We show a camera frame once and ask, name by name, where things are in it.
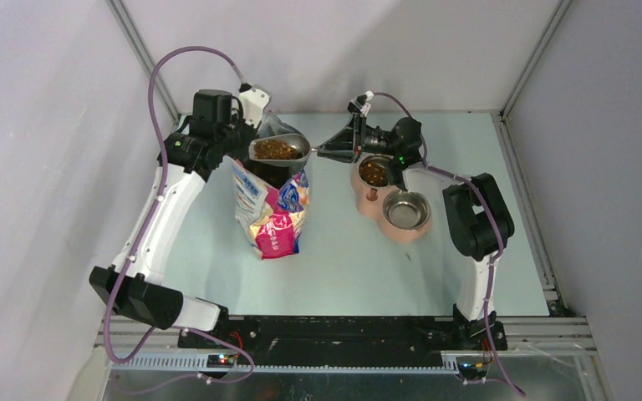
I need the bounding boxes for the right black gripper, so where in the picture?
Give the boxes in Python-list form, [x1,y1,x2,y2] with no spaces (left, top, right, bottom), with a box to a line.
[318,113,400,164]

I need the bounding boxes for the metal food scoop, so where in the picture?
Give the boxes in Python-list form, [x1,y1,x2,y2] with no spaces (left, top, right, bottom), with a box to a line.
[248,133,314,169]

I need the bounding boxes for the colourful pet food bag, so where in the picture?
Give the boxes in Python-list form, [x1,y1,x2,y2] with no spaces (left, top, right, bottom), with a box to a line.
[232,112,310,260]

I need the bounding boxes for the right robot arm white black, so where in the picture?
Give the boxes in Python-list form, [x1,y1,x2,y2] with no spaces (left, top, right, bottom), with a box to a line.
[316,112,515,349]

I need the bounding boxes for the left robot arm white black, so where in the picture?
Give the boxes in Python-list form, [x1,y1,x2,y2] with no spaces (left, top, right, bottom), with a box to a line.
[89,84,271,348]

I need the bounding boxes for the pink double pet feeder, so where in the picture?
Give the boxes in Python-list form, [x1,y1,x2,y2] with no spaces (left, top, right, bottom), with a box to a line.
[350,155,432,244]

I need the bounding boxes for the far steel bowl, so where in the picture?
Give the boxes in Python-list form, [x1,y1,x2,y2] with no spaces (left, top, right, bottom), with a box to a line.
[356,155,403,188]

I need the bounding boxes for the steel bowl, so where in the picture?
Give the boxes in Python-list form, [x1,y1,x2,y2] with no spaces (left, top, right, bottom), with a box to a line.
[382,190,431,230]
[356,155,403,188]

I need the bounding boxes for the kibble in far bowl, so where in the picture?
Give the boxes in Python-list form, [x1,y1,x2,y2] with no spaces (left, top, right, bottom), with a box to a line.
[359,159,389,187]

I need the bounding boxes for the kibble in scoop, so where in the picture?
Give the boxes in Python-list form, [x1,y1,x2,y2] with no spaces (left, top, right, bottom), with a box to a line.
[252,140,303,160]

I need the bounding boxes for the near steel bowl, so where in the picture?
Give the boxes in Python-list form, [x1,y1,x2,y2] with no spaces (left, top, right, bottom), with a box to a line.
[382,190,431,230]

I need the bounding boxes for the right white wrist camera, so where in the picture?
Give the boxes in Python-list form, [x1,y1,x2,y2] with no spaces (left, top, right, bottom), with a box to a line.
[347,91,375,117]

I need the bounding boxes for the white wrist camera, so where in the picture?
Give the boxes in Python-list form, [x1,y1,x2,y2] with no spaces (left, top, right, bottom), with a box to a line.
[238,83,272,129]
[347,91,375,117]

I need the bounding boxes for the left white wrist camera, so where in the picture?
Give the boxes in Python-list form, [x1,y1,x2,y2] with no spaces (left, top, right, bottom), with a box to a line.
[238,83,272,129]

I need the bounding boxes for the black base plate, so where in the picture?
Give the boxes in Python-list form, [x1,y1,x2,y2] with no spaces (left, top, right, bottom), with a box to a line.
[177,314,507,368]

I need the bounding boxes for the aluminium frame rail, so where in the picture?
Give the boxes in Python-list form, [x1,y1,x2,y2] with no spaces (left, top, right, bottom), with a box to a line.
[111,316,597,375]

